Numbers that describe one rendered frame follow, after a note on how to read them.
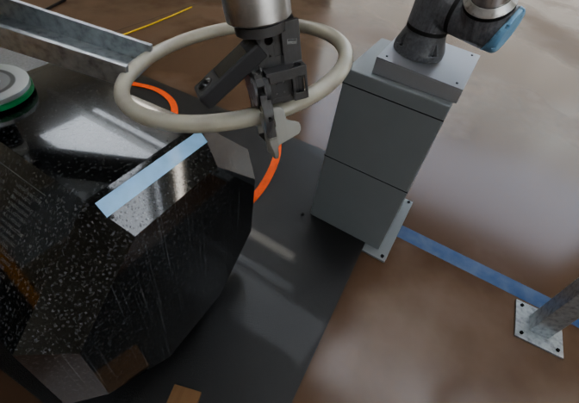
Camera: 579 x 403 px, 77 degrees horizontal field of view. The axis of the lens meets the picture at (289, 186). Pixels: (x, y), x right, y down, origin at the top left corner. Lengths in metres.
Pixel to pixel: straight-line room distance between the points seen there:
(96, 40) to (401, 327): 1.51
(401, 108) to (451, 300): 0.95
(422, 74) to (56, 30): 1.09
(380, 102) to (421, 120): 0.16
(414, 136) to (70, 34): 1.13
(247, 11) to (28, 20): 0.69
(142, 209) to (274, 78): 0.48
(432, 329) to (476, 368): 0.21
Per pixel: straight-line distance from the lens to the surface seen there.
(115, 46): 0.98
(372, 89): 1.43
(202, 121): 0.60
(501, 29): 1.34
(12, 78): 1.23
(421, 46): 1.46
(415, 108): 1.41
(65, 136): 1.03
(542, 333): 2.04
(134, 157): 0.92
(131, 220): 0.87
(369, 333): 1.67
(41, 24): 1.07
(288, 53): 0.55
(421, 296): 1.85
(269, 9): 0.50
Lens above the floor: 1.45
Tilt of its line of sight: 44 degrees down
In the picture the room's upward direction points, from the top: 10 degrees clockwise
